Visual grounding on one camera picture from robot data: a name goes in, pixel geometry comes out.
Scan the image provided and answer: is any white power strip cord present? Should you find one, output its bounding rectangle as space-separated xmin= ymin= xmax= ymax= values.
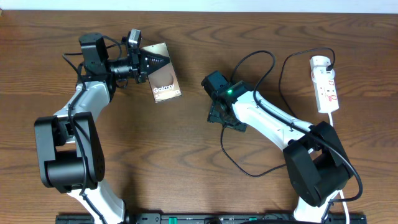
xmin=327 ymin=112 xmax=351 ymax=224

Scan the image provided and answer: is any white USB charger plug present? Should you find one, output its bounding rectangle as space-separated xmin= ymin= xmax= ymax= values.
xmin=310 ymin=55 xmax=334 ymax=71

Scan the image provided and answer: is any white power strip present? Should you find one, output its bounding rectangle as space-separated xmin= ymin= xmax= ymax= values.
xmin=311 ymin=67 xmax=339 ymax=114

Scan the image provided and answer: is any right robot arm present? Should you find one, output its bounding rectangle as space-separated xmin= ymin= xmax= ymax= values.
xmin=201 ymin=71 xmax=359 ymax=223

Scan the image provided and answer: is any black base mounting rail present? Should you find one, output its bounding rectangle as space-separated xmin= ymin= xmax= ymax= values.
xmin=55 ymin=213 xmax=368 ymax=224

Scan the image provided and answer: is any black USB charging cable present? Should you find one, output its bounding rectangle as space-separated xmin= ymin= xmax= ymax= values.
xmin=220 ymin=47 xmax=336 ymax=179

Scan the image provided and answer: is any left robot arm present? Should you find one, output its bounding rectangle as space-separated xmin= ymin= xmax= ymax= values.
xmin=34 ymin=29 xmax=170 ymax=223

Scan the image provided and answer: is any black left camera cable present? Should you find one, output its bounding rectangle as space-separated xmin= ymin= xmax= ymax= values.
xmin=62 ymin=34 xmax=124 ymax=224

